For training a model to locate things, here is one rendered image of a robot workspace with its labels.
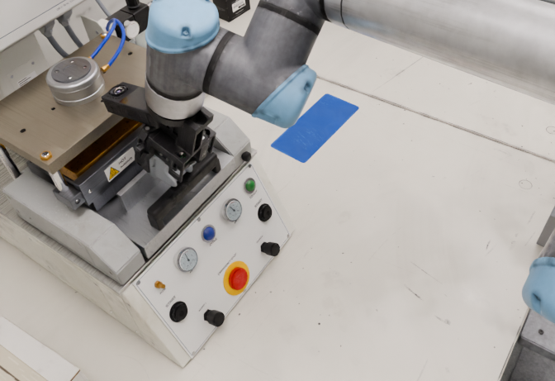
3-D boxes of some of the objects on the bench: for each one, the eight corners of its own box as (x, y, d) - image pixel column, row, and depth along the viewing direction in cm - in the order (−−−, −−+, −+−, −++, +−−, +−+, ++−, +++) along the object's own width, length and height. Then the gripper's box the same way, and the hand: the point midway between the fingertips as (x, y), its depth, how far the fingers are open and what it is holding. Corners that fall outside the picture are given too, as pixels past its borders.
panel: (191, 359, 91) (131, 283, 82) (290, 235, 107) (249, 160, 98) (198, 362, 90) (138, 286, 81) (298, 236, 106) (258, 160, 96)
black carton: (214, 16, 156) (211, -7, 151) (236, 2, 160) (233, -20, 155) (229, 22, 153) (225, 0, 148) (251, 9, 157) (249, -13, 152)
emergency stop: (232, 292, 97) (222, 278, 95) (245, 277, 99) (235, 261, 97) (238, 295, 96) (228, 279, 94) (251, 278, 98) (242, 263, 96)
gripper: (182, 142, 67) (171, 218, 84) (227, 101, 71) (208, 181, 89) (129, 102, 68) (130, 185, 86) (177, 64, 73) (168, 150, 90)
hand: (156, 169), depth 87 cm, fingers closed, pressing on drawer
